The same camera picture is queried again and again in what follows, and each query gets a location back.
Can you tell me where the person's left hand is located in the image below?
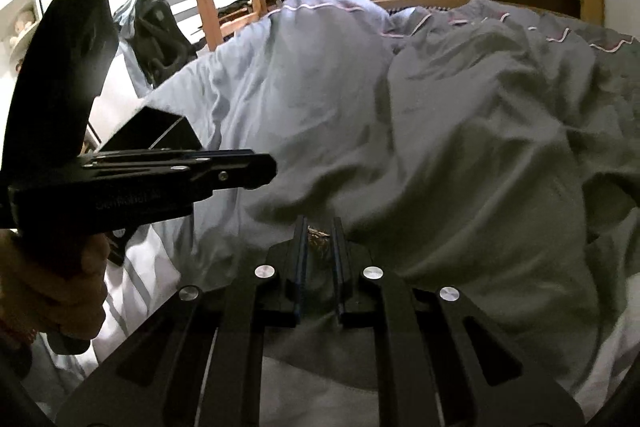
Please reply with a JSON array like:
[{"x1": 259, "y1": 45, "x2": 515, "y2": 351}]
[{"x1": 0, "y1": 229, "x2": 112, "y2": 344}]

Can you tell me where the black box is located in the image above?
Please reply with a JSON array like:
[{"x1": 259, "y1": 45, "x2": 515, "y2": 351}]
[{"x1": 97, "y1": 106, "x2": 202, "y2": 154}]

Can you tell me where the light blue cloth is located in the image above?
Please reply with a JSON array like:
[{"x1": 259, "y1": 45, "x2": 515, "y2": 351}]
[{"x1": 112, "y1": 0, "x2": 147, "y2": 100}]

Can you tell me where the grey duvet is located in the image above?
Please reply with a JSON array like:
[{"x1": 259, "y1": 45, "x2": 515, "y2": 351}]
[{"x1": 139, "y1": 0, "x2": 640, "y2": 408}]

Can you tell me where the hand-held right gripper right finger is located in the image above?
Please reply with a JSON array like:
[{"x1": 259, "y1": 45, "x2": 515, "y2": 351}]
[{"x1": 330, "y1": 217, "x2": 586, "y2": 427}]

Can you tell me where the white grey striped blanket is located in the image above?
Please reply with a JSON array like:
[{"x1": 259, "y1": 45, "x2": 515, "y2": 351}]
[{"x1": 30, "y1": 52, "x2": 640, "y2": 427}]

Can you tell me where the pale yellow bead bracelet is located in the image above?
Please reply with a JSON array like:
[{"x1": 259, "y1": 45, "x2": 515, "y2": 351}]
[{"x1": 307, "y1": 225, "x2": 332, "y2": 254}]

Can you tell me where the black office chair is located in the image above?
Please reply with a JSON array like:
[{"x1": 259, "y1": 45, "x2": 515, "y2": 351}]
[{"x1": 134, "y1": 0, "x2": 200, "y2": 88}]

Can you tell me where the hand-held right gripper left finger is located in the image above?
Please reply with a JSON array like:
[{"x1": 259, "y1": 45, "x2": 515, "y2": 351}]
[{"x1": 55, "y1": 216, "x2": 308, "y2": 427}]

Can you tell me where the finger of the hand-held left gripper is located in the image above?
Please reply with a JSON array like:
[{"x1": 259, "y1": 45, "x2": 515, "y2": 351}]
[
  {"x1": 97, "y1": 147, "x2": 257, "y2": 156},
  {"x1": 80, "y1": 153, "x2": 279, "y2": 204}
]

